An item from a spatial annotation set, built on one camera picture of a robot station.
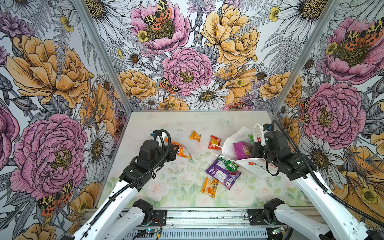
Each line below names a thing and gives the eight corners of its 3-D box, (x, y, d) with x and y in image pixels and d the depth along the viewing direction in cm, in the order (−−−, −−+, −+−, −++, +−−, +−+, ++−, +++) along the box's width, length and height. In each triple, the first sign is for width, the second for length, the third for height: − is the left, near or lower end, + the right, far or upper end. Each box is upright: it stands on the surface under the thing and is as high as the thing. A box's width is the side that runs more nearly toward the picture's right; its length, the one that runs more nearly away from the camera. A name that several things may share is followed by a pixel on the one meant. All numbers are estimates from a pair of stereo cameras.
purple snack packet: (206, 172, 91) (206, 169, 89) (217, 158, 97) (217, 156, 95) (229, 190, 84) (230, 188, 82) (240, 174, 90) (241, 172, 88)
